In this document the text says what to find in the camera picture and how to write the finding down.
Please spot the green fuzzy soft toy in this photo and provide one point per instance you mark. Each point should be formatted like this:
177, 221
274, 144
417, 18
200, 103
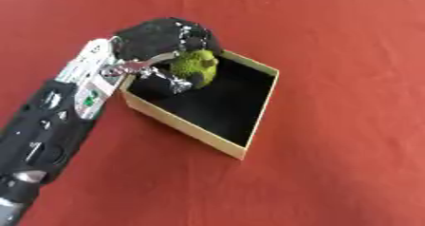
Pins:
195, 65

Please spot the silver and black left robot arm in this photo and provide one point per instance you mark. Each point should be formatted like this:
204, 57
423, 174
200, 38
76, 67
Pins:
50, 122

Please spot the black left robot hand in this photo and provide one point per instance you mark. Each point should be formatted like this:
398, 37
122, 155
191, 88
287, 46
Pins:
152, 36

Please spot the tan cardboard box black inside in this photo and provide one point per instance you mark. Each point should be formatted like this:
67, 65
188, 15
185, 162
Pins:
221, 106

